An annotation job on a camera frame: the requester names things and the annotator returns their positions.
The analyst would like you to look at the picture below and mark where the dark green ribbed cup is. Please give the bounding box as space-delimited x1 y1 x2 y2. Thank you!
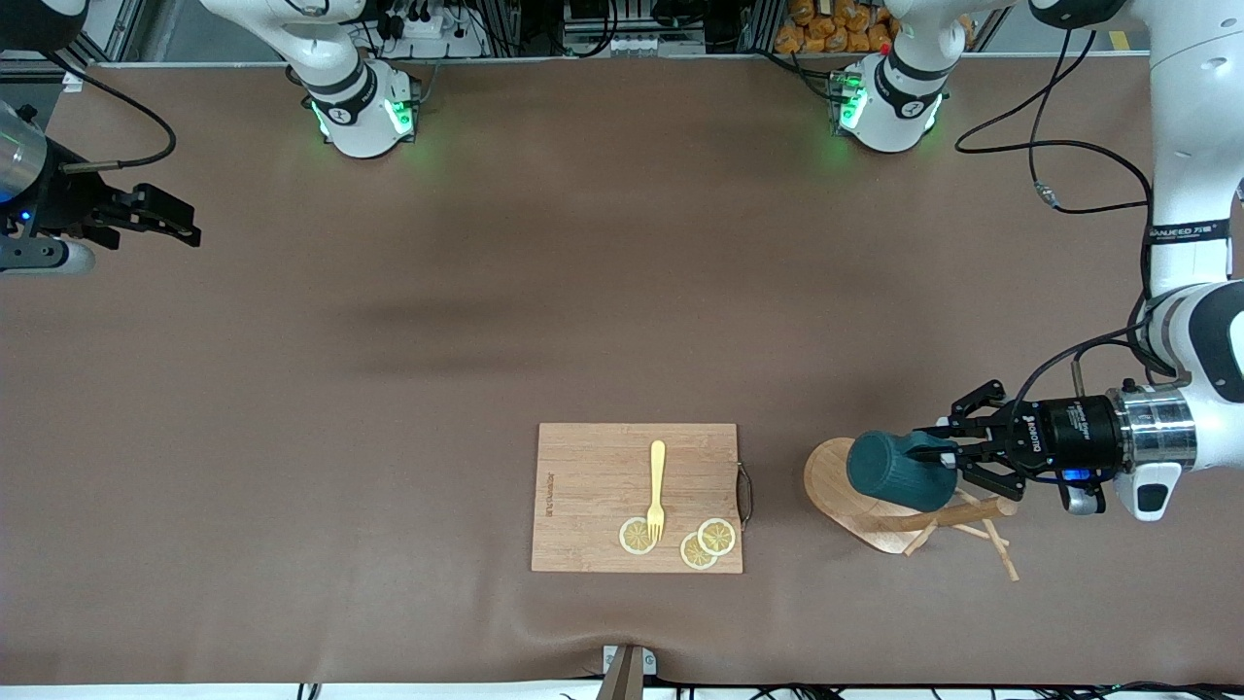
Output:
846 431 960 513

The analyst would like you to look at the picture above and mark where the wooden mug tree rack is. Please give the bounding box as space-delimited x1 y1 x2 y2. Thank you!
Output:
802 437 1021 583

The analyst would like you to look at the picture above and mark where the white power strip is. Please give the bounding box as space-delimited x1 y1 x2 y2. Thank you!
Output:
374 0 487 59

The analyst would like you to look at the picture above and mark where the yellow plastic fork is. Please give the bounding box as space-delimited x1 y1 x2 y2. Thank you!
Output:
645 439 668 543

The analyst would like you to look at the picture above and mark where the brown table mat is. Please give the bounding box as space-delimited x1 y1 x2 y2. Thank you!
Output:
0 53 1244 686

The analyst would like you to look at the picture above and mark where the wooden cutting board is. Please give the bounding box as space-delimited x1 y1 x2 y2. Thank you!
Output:
531 422 755 575

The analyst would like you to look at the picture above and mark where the bag of orange snacks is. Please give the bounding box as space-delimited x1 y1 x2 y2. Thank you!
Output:
775 0 895 54

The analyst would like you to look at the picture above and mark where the grey electronics box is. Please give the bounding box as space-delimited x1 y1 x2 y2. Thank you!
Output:
564 0 706 57

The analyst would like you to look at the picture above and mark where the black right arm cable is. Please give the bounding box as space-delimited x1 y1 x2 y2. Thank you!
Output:
39 49 178 176

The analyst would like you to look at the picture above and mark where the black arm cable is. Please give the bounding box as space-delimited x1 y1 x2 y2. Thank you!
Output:
955 24 1167 429
39 49 178 176

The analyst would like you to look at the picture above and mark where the silver aluminium frame rail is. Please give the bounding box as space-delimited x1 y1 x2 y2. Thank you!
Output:
53 0 147 71

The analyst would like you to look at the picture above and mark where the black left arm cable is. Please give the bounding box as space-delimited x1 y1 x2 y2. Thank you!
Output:
955 24 1167 429

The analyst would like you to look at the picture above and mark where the metal table edge bracket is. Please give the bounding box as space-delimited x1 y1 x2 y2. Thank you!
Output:
603 645 657 700

